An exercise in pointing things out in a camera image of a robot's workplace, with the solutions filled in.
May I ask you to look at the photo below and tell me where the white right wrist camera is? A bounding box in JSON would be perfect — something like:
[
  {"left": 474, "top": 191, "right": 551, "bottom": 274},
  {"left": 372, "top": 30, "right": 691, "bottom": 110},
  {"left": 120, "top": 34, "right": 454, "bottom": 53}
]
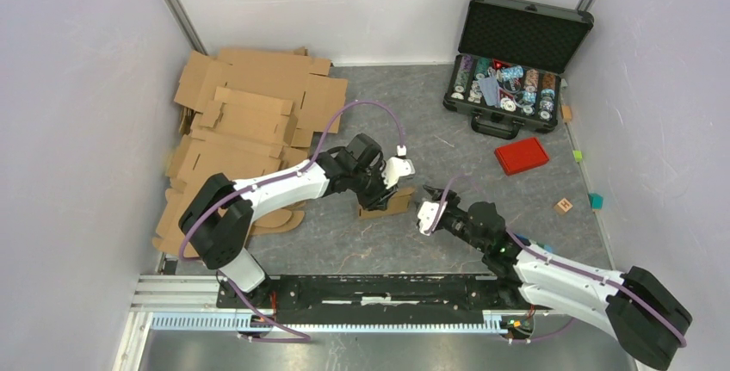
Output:
[{"left": 417, "top": 201, "right": 447, "bottom": 236}]

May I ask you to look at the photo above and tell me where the green cube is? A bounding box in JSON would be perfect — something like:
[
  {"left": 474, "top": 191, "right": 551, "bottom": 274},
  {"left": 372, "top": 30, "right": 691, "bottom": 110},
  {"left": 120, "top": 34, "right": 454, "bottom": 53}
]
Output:
[{"left": 572, "top": 150, "right": 583, "bottom": 163}]

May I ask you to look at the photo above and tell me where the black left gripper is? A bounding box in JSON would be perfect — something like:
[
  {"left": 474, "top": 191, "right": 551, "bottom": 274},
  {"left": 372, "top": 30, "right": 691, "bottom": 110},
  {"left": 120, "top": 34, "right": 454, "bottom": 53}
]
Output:
[{"left": 349, "top": 162, "right": 399, "bottom": 213}]

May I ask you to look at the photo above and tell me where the red flat box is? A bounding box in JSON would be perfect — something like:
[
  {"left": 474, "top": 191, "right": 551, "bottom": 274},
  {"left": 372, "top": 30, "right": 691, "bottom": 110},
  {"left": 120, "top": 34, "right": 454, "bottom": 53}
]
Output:
[{"left": 494, "top": 137, "right": 550, "bottom": 176}]

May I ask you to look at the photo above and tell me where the brown cardboard box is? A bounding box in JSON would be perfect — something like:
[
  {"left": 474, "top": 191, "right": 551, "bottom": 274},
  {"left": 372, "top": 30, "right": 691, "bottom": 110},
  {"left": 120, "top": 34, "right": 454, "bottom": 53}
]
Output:
[{"left": 358, "top": 187, "right": 416, "bottom": 220}]

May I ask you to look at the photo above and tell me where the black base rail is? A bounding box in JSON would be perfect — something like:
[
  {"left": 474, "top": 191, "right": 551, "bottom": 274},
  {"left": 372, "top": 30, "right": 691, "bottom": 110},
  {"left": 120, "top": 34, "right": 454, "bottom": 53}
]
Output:
[{"left": 247, "top": 274, "right": 531, "bottom": 325}]

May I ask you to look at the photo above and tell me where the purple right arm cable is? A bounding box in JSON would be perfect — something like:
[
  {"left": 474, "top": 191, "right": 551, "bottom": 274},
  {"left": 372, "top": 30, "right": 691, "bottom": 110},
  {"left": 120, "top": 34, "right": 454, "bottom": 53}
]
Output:
[{"left": 427, "top": 173, "right": 689, "bottom": 349}]

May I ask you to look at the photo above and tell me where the wooden letter cube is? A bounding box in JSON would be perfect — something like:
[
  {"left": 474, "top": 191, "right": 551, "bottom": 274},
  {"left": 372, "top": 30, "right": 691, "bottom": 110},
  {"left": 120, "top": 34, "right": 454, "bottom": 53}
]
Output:
[{"left": 554, "top": 198, "right": 573, "bottom": 215}]

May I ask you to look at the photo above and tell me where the stack of flat cardboard boxes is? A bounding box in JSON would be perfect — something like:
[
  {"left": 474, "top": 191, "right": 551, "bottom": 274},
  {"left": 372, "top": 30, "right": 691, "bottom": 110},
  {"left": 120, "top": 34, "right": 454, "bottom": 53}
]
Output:
[{"left": 152, "top": 47, "right": 348, "bottom": 255}]

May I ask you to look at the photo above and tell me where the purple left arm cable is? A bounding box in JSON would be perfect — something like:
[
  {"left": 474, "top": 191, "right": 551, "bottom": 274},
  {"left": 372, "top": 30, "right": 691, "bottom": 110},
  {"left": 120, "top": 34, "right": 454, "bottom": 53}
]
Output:
[{"left": 177, "top": 100, "right": 407, "bottom": 343}]

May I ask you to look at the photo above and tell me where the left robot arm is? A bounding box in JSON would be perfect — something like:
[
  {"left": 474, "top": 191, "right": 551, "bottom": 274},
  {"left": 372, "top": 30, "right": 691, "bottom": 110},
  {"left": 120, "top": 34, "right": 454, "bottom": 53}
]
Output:
[{"left": 178, "top": 133, "right": 415, "bottom": 309}]

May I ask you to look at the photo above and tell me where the small orange wooden block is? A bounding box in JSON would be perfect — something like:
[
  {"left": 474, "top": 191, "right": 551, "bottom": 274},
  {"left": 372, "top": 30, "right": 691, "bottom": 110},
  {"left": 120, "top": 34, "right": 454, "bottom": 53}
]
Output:
[{"left": 560, "top": 105, "right": 572, "bottom": 123}]

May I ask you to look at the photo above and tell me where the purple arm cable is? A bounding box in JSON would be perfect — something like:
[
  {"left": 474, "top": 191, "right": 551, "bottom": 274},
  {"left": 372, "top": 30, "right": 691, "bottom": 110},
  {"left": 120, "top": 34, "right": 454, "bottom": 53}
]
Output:
[
  {"left": 177, "top": 100, "right": 407, "bottom": 343},
  {"left": 427, "top": 173, "right": 689, "bottom": 349}
]

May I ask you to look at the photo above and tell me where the teal cube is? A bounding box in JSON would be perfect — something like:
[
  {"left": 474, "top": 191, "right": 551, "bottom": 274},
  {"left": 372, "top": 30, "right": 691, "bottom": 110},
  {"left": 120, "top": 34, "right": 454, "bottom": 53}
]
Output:
[{"left": 588, "top": 193, "right": 603, "bottom": 210}]

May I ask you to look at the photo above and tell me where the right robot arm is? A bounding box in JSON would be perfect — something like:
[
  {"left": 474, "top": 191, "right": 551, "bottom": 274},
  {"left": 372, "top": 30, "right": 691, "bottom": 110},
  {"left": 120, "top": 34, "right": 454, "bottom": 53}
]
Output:
[{"left": 417, "top": 186, "right": 693, "bottom": 370}]

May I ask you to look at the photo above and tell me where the blue block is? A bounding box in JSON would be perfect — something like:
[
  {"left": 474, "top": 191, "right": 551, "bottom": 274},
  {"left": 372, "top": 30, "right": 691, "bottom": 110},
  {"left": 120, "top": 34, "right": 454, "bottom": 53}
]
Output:
[{"left": 517, "top": 234, "right": 554, "bottom": 253}]

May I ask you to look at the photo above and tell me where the black poker chip case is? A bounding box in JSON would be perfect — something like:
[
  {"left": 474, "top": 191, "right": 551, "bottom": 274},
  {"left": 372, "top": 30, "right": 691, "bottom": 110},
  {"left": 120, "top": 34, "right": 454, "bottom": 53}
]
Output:
[{"left": 442, "top": 0, "right": 594, "bottom": 139}]

